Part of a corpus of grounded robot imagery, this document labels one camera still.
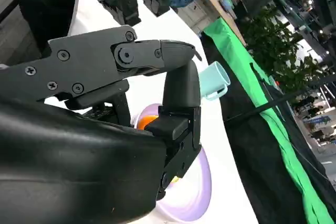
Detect white cabinet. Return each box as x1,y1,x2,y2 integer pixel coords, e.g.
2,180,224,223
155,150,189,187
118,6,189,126
178,0,211,35

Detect lilac plate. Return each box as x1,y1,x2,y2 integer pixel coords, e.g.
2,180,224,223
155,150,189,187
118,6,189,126
130,102,213,223

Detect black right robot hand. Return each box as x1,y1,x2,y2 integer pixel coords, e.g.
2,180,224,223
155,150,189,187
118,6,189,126
0,24,203,224

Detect green leafy plant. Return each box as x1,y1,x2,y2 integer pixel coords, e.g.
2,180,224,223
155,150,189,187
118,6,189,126
240,6,325,104

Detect black cloth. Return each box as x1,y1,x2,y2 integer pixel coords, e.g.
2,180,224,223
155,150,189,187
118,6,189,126
202,34,336,224

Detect green cloth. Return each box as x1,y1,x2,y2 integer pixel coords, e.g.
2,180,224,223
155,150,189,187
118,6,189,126
203,18,336,224

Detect black diagonal bar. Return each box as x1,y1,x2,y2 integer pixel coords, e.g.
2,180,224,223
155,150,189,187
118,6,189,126
224,76,336,124

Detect pale green mug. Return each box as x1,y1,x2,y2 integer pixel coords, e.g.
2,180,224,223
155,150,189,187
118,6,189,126
198,61,232,101

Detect blue sign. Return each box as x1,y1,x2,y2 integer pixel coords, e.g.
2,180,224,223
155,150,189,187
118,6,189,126
304,115,336,132

